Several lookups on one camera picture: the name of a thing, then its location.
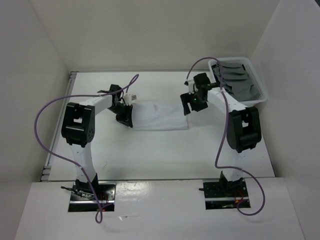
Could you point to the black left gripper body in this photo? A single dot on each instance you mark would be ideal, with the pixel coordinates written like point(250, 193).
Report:
point(118, 110)

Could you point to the grey skirts in basket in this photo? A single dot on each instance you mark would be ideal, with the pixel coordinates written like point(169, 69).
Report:
point(237, 82)

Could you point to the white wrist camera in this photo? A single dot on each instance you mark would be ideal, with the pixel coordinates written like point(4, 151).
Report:
point(128, 99)
point(191, 86)

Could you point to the white skirt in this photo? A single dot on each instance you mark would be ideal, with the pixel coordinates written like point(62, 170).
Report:
point(158, 116)

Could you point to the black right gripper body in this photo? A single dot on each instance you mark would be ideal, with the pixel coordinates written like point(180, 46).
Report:
point(197, 104)

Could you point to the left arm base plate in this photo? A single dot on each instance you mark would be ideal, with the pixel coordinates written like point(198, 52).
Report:
point(81, 201)

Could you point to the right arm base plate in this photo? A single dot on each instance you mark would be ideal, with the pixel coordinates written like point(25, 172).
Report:
point(216, 199)

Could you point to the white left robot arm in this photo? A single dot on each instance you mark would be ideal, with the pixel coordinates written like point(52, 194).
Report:
point(78, 129)

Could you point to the white plastic basket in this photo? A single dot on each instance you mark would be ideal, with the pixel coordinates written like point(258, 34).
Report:
point(250, 69)

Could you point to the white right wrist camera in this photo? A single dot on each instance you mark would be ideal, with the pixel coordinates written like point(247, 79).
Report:
point(191, 86)

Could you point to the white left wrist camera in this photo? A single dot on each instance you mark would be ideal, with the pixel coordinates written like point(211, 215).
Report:
point(128, 99)

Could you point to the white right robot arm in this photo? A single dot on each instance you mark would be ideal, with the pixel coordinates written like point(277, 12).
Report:
point(242, 129)

